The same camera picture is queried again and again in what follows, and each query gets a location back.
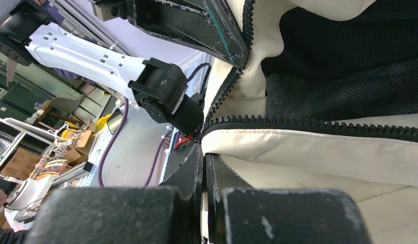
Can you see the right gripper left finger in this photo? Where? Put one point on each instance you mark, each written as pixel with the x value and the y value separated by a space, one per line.
pixel 168 213

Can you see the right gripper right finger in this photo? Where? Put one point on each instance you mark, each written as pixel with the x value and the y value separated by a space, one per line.
pixel 240 213

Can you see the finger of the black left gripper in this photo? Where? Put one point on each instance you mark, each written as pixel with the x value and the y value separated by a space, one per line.
pixel 207 26

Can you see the cream zip-up jacket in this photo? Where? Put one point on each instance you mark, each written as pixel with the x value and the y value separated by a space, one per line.
pixel 328 98

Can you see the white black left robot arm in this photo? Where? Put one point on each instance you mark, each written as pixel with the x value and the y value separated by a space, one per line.
pixel 31 35

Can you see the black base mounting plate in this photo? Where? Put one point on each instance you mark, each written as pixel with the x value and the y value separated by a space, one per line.
pixel 178 158

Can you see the black smartphone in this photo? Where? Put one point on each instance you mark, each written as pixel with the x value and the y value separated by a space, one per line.
pixel 114 120

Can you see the cluttered workbench shelving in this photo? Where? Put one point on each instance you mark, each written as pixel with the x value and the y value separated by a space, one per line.
pixel 47 130

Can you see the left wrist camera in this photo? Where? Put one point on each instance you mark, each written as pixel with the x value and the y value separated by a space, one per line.
pixel 109 9

